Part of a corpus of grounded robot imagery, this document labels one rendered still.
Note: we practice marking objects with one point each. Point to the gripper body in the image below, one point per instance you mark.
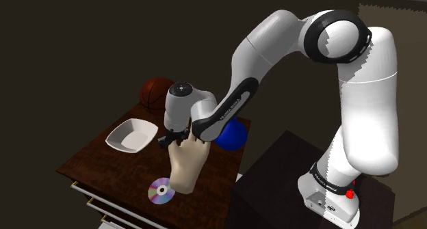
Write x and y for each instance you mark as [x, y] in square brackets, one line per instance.
[171, 139]

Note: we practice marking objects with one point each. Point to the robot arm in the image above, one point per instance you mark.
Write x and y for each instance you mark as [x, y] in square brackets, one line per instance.
[367, 121]

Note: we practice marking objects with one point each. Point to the beige hand figure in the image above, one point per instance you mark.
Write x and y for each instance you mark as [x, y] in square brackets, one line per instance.
[186, 165]

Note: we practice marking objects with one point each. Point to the white square bowl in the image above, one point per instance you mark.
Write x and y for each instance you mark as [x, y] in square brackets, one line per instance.
[131, 136]

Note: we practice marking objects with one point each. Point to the brown basketball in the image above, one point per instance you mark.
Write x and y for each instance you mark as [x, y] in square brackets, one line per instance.
[152, 94]

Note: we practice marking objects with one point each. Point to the shiny compact disc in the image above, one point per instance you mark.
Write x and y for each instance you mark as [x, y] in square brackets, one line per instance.
[161, 190]

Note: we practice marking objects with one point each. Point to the blue round vase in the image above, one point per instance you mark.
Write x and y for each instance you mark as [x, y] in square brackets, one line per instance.
[233, 136]

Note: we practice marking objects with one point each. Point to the dark wooden chest of drawers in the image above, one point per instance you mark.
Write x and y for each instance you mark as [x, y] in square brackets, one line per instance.
[110, 175]

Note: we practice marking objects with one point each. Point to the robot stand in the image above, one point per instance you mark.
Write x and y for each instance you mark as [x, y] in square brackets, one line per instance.
[277, 188]

